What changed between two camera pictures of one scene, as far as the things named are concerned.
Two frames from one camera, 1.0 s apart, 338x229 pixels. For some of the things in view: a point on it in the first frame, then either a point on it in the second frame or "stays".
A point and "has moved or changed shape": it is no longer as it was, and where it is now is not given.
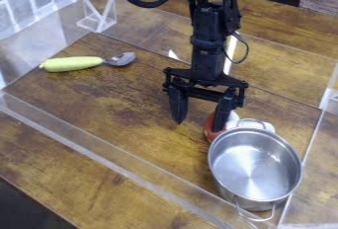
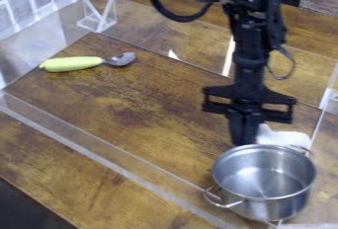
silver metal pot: x=255 y=167 has moved or changed shape
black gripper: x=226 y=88 to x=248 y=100
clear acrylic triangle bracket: x=95 y=21 stays
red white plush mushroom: x=234 y=123 to x=268 y=136
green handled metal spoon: x=57 y=64 stays
